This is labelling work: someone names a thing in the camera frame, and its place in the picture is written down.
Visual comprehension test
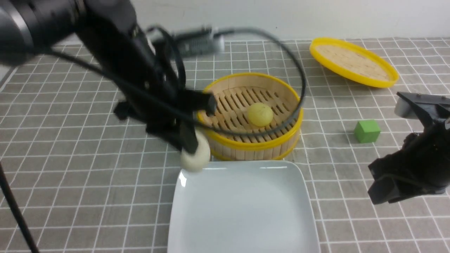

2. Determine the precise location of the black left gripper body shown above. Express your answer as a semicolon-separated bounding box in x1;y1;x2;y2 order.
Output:
102;45;194;140

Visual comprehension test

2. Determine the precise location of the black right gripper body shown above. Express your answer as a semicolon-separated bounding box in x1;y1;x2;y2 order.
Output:
368;92;450;205

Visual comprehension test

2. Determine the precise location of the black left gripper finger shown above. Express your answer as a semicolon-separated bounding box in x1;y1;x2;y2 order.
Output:
183;90;217;116
165;121;198;154

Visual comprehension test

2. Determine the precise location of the white steamed bun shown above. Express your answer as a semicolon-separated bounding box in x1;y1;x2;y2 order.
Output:
180;130;211;173

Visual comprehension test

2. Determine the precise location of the yellow steamed bun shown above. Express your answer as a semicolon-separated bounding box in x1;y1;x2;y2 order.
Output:
246;103;274;128

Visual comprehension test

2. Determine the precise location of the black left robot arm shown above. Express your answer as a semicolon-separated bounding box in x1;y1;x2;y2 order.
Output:
1;0;217;155

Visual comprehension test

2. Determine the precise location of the white square plate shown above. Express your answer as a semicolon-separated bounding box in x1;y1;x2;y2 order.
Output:
167;160;321;253

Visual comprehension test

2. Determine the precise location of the yellow rimmed bamboo steamer basket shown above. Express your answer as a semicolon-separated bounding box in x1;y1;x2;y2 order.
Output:
197;72;303;161

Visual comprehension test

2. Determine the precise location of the green cube block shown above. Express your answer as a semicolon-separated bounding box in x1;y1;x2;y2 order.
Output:
354;119;381;143

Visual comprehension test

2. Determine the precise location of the grey checked tablecloth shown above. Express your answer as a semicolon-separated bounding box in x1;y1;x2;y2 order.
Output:
0;38;450;253

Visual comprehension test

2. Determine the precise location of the yellow rimmed bamboo steamer lid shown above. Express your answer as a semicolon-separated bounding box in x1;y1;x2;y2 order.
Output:
309;37;400;89

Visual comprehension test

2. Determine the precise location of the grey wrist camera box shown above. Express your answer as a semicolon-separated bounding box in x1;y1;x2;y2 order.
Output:
170;27;225;58

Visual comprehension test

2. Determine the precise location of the black cable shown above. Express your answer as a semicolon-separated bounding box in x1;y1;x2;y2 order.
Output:
42;26;306;137

